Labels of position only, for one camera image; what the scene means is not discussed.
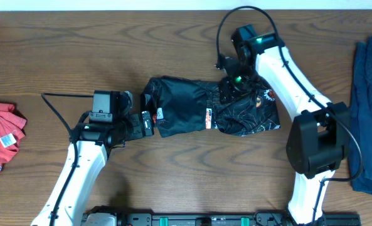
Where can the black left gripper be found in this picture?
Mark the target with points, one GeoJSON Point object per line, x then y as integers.
{"type": "Point", "coordinates": [137, 132]}

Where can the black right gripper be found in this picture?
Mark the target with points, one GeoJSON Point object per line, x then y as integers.
{"type": "Point", "coordinates": [226, 83]}

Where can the black patterned shirt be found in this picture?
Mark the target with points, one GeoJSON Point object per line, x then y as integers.
{"type": "Point", "coordinates": [179, 105]}

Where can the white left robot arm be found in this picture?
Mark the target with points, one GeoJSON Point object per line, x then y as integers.
{"type": "Point", "coordinates": [108, 125]}

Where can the navy blue garment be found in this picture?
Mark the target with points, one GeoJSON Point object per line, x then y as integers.
{"type": "Point", "coordinates": [361, 117]}

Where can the red crumpled shirt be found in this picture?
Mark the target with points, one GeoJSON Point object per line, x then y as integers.
{"type": "Point", "coordinates": [11, 133]}

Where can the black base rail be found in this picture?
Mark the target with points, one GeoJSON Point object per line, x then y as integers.
{"type": "Point", "coordinates": [204, 219]}

